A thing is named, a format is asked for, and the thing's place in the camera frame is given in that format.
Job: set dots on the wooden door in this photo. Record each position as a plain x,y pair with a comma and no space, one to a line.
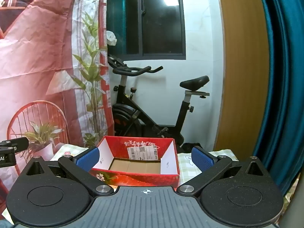
242,76

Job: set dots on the red printed backdrop cloth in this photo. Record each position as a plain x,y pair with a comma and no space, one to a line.
35,52

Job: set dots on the dark window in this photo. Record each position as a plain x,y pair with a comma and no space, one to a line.
154,28

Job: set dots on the teal curtain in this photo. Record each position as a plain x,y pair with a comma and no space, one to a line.
285,76

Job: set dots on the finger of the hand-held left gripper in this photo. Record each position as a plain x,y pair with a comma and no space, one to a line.
16,143

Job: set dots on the black exercise bike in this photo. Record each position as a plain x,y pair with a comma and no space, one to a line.
123,114

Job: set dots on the red strawberry cardboard box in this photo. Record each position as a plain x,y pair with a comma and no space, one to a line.
142,180

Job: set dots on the dark object on floor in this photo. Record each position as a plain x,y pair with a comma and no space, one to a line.
191,147

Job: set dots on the white plastic bag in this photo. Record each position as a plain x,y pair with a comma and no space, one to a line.
111,38

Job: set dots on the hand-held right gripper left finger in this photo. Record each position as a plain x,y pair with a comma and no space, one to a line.
87,159

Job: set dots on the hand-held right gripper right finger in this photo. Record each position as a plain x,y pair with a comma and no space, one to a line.
201,159

